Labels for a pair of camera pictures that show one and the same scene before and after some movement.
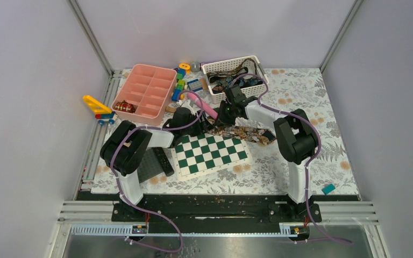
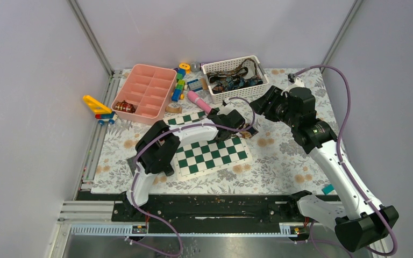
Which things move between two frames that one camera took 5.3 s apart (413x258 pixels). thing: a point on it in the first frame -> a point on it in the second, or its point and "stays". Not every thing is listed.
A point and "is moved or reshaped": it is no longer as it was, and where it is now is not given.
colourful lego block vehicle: [177, 94] stays
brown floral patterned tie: [262, 136] is moved or reshaped
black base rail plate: [216, 208] stays
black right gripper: [222, 121] -> [273, 95]
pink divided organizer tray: [146, 94] stays
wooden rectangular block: [205, 87] stays
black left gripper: [202, 127] -> [214, 112]
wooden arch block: [169, 109] stays
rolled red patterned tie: [123, 106] stays
